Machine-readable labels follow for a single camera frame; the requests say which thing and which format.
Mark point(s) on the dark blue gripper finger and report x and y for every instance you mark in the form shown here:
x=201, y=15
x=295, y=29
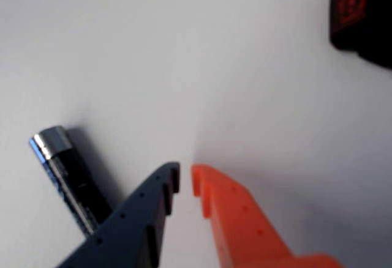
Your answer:
x=122, y=234

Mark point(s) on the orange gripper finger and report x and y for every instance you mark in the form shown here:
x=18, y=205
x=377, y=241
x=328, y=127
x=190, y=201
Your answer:
x=245, y=228

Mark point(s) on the black AA battery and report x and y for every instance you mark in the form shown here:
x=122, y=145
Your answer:
x=67, y=170

